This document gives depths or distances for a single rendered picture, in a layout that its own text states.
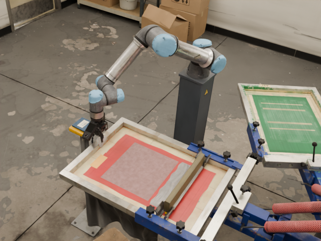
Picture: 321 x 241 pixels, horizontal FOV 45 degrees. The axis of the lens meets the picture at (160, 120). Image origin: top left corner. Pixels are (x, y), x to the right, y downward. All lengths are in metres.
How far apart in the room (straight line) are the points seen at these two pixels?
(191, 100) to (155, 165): 0.59
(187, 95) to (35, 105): 2.17
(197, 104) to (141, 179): 0.71
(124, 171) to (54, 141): 1.76
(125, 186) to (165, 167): 0.27
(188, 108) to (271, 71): 2.72
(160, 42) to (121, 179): 0.75
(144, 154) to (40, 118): 2.05
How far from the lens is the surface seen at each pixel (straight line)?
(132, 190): 2.05
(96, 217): 2.36
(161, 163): 2.19
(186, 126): 2.70
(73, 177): 2.08
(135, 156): 2.23
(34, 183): 3.46
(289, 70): 5.33
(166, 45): 2.02
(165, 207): 1.90
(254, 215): 1.93
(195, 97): 2.52
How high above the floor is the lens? 2.50
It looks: 38 degrees down
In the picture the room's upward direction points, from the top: 5 degrees clockwise
